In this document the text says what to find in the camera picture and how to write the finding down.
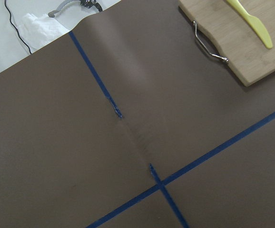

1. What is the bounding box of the blue tape line lengthwise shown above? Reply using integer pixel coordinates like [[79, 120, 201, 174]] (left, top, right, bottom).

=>
[[69, 31, 189, 228]]

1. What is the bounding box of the white crumpled tissue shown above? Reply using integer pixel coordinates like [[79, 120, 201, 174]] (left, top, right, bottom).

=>
[[19, 13, 69, 50]]

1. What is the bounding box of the metal clamp tool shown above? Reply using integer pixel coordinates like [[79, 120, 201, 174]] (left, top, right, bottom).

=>
[[48, 0, 103, 18]]

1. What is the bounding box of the wooden cutting board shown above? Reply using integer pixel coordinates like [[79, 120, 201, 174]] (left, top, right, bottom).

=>
[[179, 0, 275, 86]]

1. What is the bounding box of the metal cutting board handle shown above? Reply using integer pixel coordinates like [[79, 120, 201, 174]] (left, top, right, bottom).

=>
[[193, 20, 229, 64]]

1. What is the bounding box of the thin black wire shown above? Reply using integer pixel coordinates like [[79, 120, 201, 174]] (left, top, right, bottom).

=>
[[4, 0, 32, 55]]

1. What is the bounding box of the yellow plastic knife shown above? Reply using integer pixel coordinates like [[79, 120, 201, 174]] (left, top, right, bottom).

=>
[[227, 0, 273, 49]]

